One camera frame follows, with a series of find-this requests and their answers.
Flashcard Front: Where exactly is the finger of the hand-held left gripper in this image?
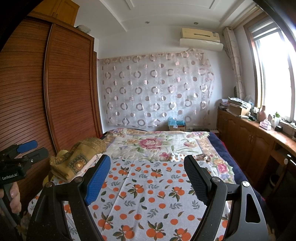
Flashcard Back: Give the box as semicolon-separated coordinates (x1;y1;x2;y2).
16;140;38;154
28;147;49;165

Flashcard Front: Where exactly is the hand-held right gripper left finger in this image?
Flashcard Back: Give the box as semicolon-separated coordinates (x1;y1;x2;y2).
26;154;111;241

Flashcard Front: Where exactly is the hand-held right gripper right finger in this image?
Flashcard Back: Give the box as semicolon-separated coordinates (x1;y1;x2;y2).
183;155;270;241

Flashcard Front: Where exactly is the brown patterned shirt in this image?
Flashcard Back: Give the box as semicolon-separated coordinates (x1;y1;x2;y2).
50;137;107;181

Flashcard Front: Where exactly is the person's left hand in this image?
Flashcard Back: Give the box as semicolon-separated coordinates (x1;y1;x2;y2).
0;183;22;216

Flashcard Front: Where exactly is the navy blanket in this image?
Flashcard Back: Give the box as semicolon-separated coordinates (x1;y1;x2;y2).
208;132;266;197

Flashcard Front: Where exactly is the orange fruit print sheet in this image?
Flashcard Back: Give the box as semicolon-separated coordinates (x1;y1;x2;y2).
28;159;234;241

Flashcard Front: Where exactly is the floral quilt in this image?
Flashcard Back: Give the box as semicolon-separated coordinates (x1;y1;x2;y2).
102;128;235;181

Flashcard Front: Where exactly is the cardboard box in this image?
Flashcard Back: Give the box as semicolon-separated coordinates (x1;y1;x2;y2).
168;124;186;132

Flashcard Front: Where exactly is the blue plastic bag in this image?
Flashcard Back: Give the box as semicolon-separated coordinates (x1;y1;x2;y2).
168;116;185;127

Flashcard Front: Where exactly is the long wooden cabinet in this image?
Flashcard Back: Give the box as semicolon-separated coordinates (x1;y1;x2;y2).
217;109;296;186

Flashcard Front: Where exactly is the wooden slatted wardrobe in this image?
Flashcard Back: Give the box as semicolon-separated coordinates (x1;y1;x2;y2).
0;0;103;209

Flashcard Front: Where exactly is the stack of papers and books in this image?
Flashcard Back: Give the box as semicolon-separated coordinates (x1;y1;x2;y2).
218;96;252;116

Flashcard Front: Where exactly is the circle patterned sheer curtain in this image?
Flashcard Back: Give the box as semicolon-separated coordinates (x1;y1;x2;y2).
98;51;215;128

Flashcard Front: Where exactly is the pale patterned window curtain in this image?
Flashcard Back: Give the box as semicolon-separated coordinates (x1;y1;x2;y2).
223;27;245;100

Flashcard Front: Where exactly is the window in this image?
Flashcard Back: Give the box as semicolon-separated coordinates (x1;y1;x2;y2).
243;16;296;121

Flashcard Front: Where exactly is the wall air conditioner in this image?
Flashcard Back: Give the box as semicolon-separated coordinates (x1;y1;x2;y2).
180;28;223;51

